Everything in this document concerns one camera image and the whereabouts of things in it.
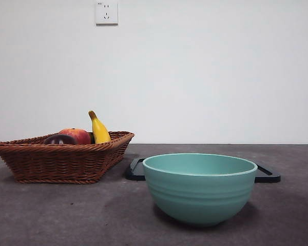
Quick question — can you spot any teal ceramic bowl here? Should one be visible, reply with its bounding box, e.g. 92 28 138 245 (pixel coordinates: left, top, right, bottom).
142 153 258 227

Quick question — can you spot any dark red plum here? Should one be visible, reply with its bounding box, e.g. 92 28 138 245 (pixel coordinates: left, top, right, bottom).
43 133 79 145

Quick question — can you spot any dark rectangular tray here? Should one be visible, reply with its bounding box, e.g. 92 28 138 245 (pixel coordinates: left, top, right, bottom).
125 157 281 183

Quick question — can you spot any yellow banana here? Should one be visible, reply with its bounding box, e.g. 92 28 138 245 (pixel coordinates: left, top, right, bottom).
88 110 111 144

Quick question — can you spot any red yellow apple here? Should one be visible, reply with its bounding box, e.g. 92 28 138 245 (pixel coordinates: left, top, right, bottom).
58 128 92 145

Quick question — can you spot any brown wicker basket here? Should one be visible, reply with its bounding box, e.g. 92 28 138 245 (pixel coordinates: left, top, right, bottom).
0 131 135 184

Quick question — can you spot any white wall socket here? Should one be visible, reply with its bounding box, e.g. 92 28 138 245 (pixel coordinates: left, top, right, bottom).
95 1 119 26

